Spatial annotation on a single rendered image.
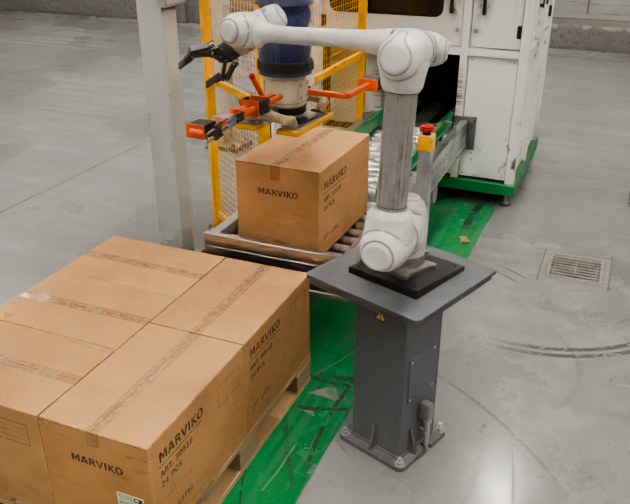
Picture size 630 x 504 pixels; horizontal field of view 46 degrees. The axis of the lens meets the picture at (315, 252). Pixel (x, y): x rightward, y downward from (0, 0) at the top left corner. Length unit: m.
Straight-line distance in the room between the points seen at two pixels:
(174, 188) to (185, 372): 1.91
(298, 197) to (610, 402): 1.61
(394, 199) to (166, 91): 2.04
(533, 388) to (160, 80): 2.44
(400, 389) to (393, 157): 0.91
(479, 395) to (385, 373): 0.70
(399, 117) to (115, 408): 1.25
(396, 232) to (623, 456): 1.40
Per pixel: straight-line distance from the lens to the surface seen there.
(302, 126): 3.01
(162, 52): 4.08
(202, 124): 2.60
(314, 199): 3.12
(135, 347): 2.71
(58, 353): 2.75
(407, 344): 2.68
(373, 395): 2.90
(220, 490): 2.86
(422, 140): 3.42
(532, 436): 3.22
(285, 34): 2.44
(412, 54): 2.20
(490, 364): 3.60
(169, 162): 4.24
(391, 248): 2.34
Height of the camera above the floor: 1.98
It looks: 26 degrees down
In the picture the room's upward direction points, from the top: straight up
